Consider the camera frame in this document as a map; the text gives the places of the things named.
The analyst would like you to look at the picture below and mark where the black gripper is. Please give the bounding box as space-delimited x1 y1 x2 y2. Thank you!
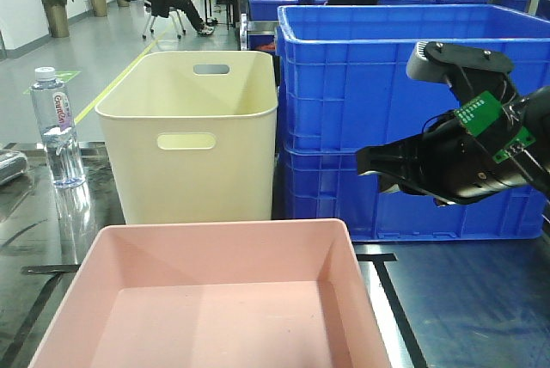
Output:
355 113 527 205

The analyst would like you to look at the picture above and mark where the pink plastic bin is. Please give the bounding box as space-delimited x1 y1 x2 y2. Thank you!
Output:
31 219 390 367

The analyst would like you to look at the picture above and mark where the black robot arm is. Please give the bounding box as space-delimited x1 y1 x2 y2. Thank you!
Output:
355 87 549 205

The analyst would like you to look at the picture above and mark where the lower large blue crate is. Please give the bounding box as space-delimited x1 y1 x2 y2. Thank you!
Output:
280 148 547 242

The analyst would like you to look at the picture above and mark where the large blue crate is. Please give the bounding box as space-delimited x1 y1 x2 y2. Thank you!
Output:
280 148 547 242
277 4 549 152

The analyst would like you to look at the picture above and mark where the upper large blue crate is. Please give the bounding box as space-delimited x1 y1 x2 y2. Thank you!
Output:
277 4 549 152

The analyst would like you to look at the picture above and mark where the green circuit board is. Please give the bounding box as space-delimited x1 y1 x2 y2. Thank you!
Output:
453 90 536 164

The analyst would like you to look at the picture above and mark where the cream plastic basket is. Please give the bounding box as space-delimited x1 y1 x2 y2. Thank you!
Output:
95 51 278 224

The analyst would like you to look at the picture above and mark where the white office chair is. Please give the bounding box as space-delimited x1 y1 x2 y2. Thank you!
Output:
140 0 186 40

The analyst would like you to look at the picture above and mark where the clear water bottle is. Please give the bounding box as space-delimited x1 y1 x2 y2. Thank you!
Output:
30 66 86 189

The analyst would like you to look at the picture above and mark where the grey device on table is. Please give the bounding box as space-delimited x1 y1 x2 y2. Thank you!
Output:
1 150 28 185

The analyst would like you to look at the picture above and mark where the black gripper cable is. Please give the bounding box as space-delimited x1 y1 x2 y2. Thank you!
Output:
419 113 456 137

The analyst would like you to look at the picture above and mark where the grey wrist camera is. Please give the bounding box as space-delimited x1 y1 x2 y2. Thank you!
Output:
406 40 453 87

